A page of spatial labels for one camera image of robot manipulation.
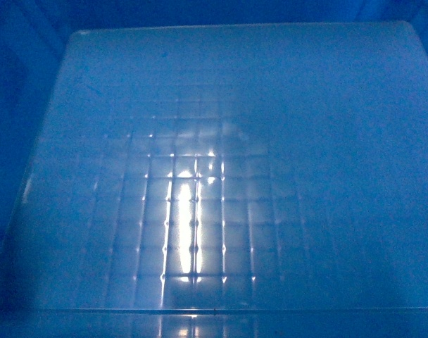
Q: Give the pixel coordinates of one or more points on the large blue plastic crate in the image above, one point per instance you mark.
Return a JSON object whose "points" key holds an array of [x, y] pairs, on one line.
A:
{"points": [[213, 168]]}

